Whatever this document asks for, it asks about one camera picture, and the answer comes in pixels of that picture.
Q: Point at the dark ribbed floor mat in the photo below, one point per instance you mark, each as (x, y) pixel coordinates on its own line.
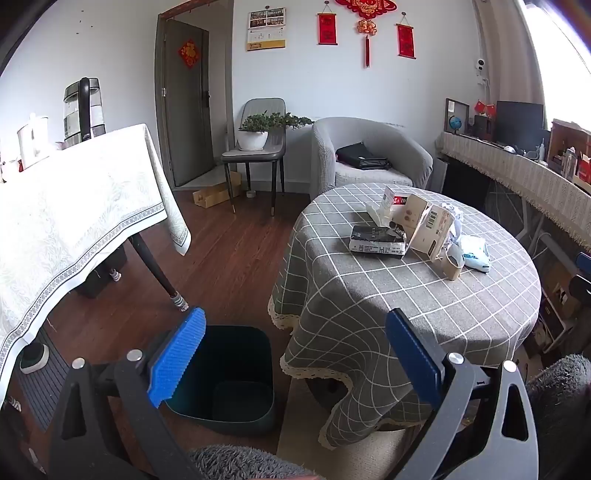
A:
(46, 397)

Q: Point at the small red desk flags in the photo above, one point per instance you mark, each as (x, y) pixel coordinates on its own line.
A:
(485, 108)

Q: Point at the large white paper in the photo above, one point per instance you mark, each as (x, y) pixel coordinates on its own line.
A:
(455, 226)

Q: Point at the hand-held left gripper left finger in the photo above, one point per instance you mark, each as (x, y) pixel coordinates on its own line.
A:
(178, 355)

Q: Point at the grey door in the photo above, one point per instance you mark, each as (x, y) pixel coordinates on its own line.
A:
(189, 120)

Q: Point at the red knot wall hanging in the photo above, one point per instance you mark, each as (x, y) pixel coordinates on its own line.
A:
(367, 25)

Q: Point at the black carton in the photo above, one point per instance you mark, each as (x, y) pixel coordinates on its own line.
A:
(376, 235)

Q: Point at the framed picture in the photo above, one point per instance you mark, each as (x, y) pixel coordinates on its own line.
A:
(457, 108)

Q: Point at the flat cardboard box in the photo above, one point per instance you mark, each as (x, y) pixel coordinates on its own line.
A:
(212, 196)

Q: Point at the white metal frame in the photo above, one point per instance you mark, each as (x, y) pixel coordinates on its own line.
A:
(538, 240)

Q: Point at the small blue globe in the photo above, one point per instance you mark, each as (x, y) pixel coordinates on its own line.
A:
(455, 122)

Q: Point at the dark wooden dining table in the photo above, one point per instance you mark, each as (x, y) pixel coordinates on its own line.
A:
(157, 272)

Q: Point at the dark green trash bin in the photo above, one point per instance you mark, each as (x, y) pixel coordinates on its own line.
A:
(231, 364)

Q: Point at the dark wooden box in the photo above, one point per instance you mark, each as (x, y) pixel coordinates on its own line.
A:
(483, 125)

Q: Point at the beige lace sideboard cloth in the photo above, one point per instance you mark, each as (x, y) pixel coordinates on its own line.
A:
(508, 170)

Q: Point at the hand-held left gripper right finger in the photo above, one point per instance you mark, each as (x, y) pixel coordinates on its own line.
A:
(413, 360)

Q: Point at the beige cardboard box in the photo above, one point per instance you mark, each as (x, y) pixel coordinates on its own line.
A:
(425, 226)

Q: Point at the red door decoration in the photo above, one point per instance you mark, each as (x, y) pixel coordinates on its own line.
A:
(190, 54)

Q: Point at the white translucent pitcher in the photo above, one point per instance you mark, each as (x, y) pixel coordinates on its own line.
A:
(33, 138)

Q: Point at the person's right leg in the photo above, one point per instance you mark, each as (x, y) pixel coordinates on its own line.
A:
(561, 406)

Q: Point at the white tissue packet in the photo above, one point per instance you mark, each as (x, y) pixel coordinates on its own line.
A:
(475, 254)

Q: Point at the brown cardboard roll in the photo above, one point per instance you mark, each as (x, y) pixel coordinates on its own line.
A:
(450, 270)

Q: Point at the wall calendar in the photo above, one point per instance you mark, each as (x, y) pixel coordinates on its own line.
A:
(266, 27)

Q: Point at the black monitor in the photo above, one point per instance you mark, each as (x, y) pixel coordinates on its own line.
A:
(519, 124)

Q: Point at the white patterned tablecloth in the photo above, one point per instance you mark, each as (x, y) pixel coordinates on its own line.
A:
(69, 221)

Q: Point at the potted plant white pot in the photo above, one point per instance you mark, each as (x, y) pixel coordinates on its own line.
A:
(252, 138)

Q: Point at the round grey checked table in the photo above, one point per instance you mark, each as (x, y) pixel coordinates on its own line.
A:
(369, 300)

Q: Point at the grey dining chair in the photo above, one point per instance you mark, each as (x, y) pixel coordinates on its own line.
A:
(251, 156)

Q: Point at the black handbag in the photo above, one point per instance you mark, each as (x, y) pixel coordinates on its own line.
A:
(362, 157)

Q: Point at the red and white card package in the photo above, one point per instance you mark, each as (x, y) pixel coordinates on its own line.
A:
(392, 199)

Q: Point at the glass electric kettle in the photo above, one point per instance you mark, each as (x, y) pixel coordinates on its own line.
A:
(85, 110)

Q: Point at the open cardboard box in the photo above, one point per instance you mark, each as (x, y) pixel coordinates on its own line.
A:
(568, 131)

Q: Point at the white security camera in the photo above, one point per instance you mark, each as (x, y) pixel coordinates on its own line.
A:
(482, 66)

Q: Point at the grey armchair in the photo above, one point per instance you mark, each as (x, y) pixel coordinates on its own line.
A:
(369, 131)

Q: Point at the white and green slipper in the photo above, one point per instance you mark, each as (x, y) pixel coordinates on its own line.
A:
(34, 360)

